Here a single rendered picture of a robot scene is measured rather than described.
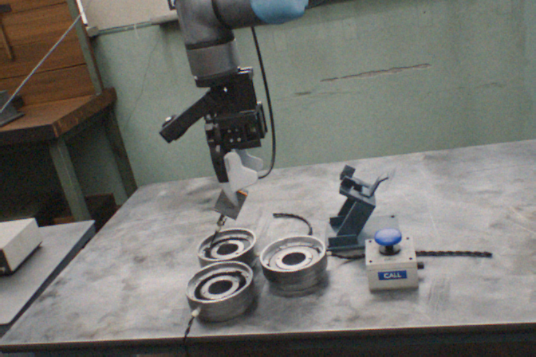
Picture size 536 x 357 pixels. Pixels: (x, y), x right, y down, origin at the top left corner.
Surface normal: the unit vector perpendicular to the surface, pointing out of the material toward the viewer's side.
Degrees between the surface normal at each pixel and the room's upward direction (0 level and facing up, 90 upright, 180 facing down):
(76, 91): 90
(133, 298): 0
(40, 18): 90
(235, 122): 90
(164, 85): 90
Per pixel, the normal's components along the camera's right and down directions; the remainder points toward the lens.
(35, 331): -0.19, -0.92
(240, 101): -0.15, 0.37
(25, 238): 0.98, -0.15
